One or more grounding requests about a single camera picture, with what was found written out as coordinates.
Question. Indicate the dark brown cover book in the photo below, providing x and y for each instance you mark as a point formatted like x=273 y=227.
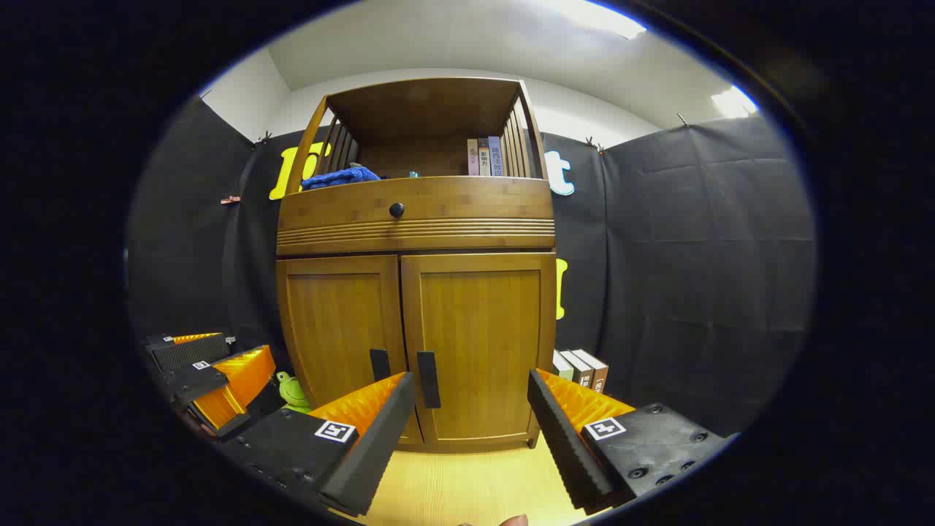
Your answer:
x=579 y=371

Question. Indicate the blue spine book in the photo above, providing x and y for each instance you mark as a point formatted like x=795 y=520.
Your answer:
x=497 y=155

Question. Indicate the wooden shoe cabinet door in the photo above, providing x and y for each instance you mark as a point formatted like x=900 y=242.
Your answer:
x=336 y=314
x=482 y=329

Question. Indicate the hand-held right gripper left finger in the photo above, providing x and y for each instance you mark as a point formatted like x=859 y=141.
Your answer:
x=365 y=453

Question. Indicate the wooden double-door shoe cabinet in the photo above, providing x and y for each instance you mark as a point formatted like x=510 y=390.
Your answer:
x=416 y=234

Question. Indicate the dark spine book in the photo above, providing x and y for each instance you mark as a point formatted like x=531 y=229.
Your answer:
x=484 y=157

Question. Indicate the black round drawer knob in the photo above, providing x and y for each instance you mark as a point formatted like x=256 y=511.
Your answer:
x=397 y=210

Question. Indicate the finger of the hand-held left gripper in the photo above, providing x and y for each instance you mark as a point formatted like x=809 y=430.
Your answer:
x=190 y=354
x=241 y=380

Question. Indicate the pink spine book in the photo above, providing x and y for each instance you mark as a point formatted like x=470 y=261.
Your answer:
x=472 y=157

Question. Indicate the blue cloth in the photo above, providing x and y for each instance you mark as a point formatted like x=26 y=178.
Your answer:
x=340 y=177

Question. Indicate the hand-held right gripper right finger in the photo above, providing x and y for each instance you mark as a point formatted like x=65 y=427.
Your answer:
x=566 y=446

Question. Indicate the green frog toy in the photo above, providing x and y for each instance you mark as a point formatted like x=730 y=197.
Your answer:
x=292 y=393

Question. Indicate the grey cover book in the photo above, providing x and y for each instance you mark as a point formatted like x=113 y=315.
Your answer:
x=561 y=367

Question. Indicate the wooden cabinet drawer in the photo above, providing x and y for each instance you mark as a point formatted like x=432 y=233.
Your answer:
x=467 y=208

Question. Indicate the black backdrop cloth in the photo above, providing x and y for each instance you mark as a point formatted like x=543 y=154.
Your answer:
x=694 y=256

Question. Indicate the reddish brown cover book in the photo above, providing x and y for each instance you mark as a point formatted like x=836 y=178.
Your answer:
x=597 y=372

